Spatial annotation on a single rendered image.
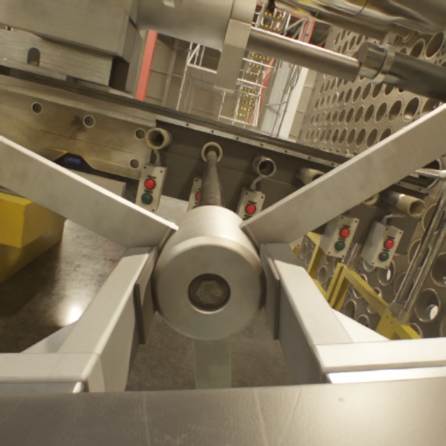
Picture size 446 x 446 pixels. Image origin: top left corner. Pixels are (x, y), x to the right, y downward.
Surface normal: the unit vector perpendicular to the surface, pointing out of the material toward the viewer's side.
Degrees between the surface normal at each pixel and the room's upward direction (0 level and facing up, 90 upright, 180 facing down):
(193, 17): 121
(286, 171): 90
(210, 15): 116
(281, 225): 90
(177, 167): 90
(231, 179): 90
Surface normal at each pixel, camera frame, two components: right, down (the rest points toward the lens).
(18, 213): 0.04, 0.27
